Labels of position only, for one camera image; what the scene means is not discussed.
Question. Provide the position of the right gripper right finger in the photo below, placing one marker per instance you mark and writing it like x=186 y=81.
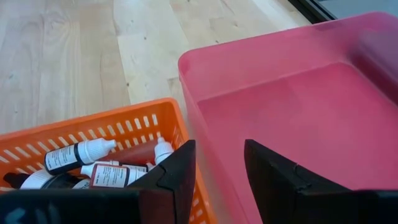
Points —
x=273 y=186

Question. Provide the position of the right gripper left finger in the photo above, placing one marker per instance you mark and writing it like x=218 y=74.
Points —
x=183 y=174

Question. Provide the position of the red dropper bottle white cap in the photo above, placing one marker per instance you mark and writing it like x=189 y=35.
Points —
x=133 y=154

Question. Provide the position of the dropper bottle red-edged label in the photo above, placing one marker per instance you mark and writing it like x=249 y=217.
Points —
x=109 y=175

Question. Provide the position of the pink plastic bin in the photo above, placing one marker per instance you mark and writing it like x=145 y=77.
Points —
x=295 y=109

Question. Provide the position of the orange slotted plastic basket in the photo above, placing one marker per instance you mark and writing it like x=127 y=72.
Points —
x=93 y=121

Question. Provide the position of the black dropper bottle white cap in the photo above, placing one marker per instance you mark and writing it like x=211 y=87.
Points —
x=68 y=157
x=35 y=180

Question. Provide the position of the black metal rig frame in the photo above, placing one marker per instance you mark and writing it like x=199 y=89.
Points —
x=311 y=11

